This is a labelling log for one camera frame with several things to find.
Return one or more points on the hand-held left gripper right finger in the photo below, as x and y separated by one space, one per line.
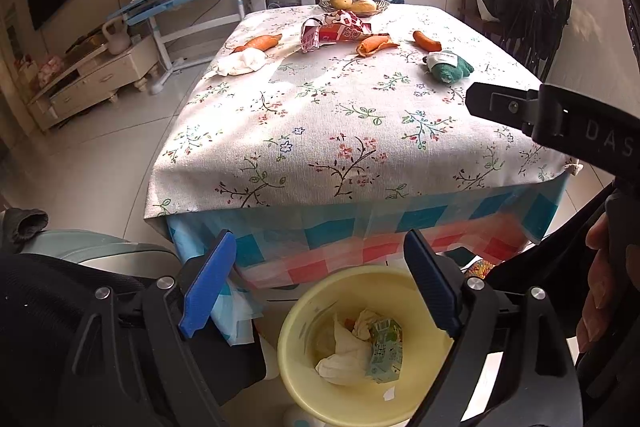
432 287

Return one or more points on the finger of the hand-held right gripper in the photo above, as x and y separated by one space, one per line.
500 104

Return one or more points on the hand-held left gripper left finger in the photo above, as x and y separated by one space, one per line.
210 282

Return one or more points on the white tissue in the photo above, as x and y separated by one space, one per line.
345 354
242 63
365 322

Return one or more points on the green blue drink carton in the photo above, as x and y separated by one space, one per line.
385 352

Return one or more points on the yellow plastic bin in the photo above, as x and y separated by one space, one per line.
300 347

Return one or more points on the red snack bag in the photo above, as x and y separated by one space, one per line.
335 32

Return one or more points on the orange carrot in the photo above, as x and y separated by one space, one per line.
260 42

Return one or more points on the person's right hand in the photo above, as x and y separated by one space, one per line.
597 297

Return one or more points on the orange patterned cloth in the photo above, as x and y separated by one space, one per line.
479 268

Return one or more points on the chair with black jacket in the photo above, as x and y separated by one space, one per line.
525 17

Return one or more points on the blue pink checked tablecloth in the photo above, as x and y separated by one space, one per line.
350 232

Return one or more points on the teal seat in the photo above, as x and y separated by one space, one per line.
100 247

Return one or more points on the patterned fruit plate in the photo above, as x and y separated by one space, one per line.
382 6

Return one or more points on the floral tablecloth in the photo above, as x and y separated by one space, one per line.
325 132

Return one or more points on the grey jacket sleeve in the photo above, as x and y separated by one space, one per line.
30 224

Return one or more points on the round yellow fruit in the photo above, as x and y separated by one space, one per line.
341 1

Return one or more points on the cream television cabinet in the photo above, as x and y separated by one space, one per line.
100 82

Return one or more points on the pale pink kettlebell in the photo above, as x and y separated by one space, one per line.
119 41

